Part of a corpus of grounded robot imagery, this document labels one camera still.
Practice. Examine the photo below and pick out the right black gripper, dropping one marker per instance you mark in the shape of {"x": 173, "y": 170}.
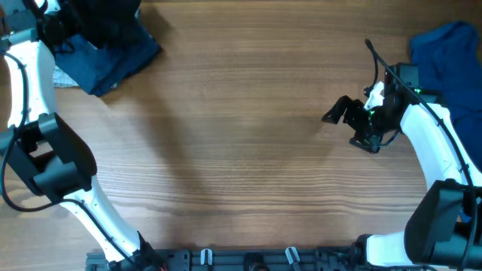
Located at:
{"x": 370, "y": 142}

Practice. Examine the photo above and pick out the black polo shirt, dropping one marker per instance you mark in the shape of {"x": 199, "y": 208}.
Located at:
{"x": 104, "y": 23}

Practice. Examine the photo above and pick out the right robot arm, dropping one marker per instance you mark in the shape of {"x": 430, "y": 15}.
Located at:
{"x": 401, "y": 91}

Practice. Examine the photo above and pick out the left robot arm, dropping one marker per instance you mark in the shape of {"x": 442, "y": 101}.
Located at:
{"x": 50, "y": 158}

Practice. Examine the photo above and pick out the bright blue shirt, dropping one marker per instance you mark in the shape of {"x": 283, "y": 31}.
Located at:
{"x": 455, "y": 83}

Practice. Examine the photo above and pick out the folded dark blue garment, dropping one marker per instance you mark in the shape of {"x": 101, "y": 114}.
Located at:
{"x": 84, "y": 62}

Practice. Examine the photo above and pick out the white patterned folded cloth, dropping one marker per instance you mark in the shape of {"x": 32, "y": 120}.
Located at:
{"x": 61, "y": 79}

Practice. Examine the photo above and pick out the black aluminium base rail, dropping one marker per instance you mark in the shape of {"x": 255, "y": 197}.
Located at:
{"x": 207, "y": 259}

